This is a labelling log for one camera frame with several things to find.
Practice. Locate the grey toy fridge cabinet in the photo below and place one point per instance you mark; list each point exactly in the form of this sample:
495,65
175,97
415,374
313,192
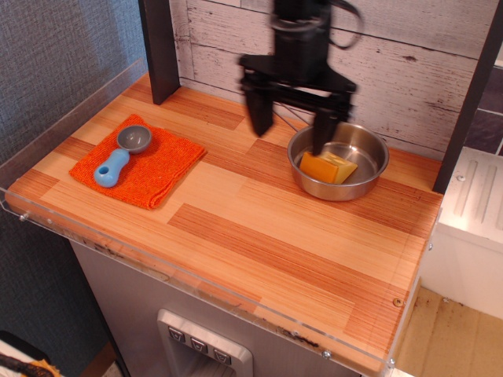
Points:
131,301

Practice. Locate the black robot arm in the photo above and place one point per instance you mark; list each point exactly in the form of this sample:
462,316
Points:
293,10

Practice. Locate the blue grey measuring scoop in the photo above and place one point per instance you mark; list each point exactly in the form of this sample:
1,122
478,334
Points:
131,140

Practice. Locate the clear acrylic guard rail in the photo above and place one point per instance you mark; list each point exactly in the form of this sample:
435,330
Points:
309,287

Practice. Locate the stainless steel pot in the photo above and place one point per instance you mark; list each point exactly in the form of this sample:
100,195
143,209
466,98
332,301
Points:
351,142

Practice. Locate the yellow cheese wedge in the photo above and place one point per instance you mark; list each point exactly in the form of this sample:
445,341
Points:
327,167

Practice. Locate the silver dispenser button panel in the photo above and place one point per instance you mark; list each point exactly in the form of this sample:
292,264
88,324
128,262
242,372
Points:
200,345

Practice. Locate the orange knitted cloth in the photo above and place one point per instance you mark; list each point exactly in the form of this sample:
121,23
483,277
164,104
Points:
149,176

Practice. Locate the dark left vertical post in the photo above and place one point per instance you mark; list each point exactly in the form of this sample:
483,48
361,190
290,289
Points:
160,48

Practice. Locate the orange black object corner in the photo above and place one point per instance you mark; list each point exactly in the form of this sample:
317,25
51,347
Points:
11,366

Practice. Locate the dark vertical post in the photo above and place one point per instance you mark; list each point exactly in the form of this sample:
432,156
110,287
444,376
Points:
160,48
473,96

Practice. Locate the dark right vertical post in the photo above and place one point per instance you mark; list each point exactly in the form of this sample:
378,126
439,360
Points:
473,96

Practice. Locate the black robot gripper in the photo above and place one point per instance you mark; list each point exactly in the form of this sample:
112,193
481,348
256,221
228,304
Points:
297,74

